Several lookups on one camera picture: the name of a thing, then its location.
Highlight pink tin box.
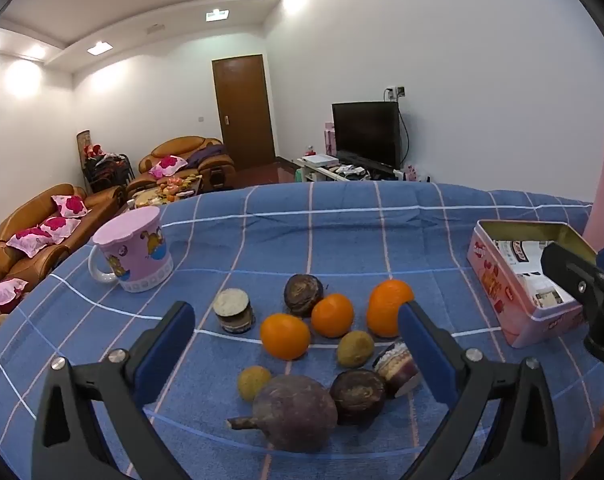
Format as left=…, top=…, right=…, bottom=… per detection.
left=467, top=220, right=596, bottom=349

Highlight purple striped yam cylinder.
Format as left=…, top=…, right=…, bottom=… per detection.
left=372, top=340, right=421, bottom=399

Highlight dark cut yam back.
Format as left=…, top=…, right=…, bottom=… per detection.
left=283, top=274, right=323, bottom=318

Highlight brown leather armchair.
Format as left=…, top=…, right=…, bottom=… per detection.
left=126, top=136, right=236, bottom=198

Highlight white-faced yam cylinder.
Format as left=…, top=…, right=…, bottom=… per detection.
left=212, top=288, right=255, bottom=334

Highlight cluttered coffee table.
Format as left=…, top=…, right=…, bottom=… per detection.
left=128, top=174, right=202, bottom=209

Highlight brown wooden door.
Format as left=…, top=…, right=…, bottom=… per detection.
left=212, top=54, right=276, bottom=170

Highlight black television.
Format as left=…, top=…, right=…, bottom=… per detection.
left=332, top=101, right=402, bottom=171

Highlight black rack with items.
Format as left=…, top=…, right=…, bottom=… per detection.
left=76, top=130, right=134, bottom=194

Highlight brown-green kiwi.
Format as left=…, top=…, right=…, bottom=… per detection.
left=337, top=330, right=375, bottom=368

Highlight blue plaid tablecloth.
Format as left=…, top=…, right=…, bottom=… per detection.
left=0, top=180, right=604, bottom=480

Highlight tangerine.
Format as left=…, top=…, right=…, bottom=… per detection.
left=259, top=313, right=311, bottom=361
left=311, top=294, right=355, bottom=338

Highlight pink cartoon mug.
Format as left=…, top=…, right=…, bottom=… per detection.
left=88, top=206, right=174, bottom=294

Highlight white tv stand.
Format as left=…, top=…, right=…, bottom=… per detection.
left=293, top=155, right=406, bottom=182

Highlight large orange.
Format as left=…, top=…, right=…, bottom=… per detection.
left=366, top=280, right=415, bottom=338

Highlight brown leather sofa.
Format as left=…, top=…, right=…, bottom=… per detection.
left=0, top=183, right=125, bottom=312

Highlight small yellow-green kiwi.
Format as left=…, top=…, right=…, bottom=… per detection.
left=237, top=365, right=273, bottom=402

